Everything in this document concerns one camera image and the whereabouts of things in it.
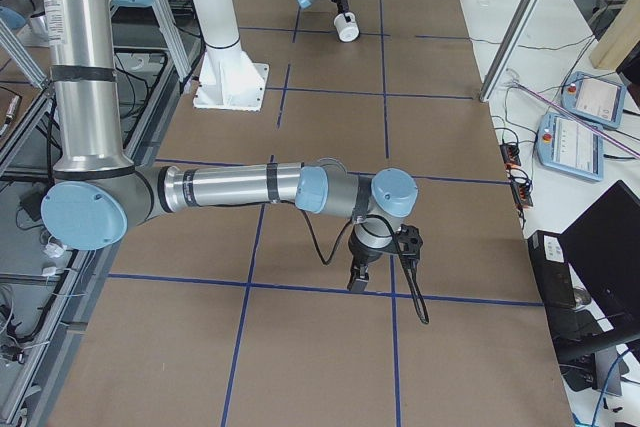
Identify upper teach pendant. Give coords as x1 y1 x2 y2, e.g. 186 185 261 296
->
561 71 627 129

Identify white mug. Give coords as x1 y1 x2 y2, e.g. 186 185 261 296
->
333 12 360 43

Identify aluminium frame post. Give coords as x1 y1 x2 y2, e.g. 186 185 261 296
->
479 0 539 102

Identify white pedestal column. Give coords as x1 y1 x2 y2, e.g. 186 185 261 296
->
193 0 269 111

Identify teach pendant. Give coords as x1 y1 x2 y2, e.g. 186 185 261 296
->
561 71 627 129
536 113 604 182

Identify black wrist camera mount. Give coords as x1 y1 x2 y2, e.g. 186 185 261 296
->
397 224 423 261

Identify black laptop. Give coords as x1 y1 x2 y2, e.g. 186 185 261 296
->
556 180 639 363

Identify black box device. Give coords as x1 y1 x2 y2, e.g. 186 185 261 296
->
527 230 576 309

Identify orange black connector strip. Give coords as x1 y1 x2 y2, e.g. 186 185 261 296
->
500 142 533 210

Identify lower teach pendant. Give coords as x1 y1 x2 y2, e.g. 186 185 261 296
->
536 113 604 182

